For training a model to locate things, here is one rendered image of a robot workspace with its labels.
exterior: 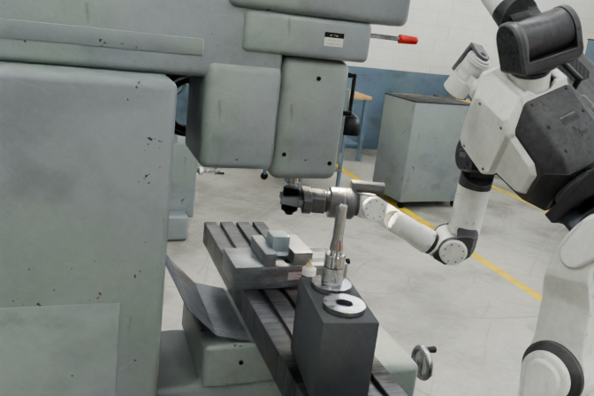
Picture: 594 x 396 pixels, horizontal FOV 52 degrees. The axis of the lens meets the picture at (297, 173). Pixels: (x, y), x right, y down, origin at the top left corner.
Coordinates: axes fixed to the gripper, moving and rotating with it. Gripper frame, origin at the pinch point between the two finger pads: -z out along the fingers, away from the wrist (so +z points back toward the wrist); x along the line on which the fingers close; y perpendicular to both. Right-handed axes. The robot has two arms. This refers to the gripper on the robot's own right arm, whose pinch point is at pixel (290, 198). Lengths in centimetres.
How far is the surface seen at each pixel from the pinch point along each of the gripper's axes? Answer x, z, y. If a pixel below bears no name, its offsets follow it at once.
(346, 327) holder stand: 55, 9, 9
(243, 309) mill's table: 6.2, -10.0, 32.3
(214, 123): 18.4, -22.4, -22.2
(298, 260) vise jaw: 0.0, 4.5, 18.4
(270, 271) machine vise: 1.7, -3.2, 22.0
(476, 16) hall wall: -760, 323, -91
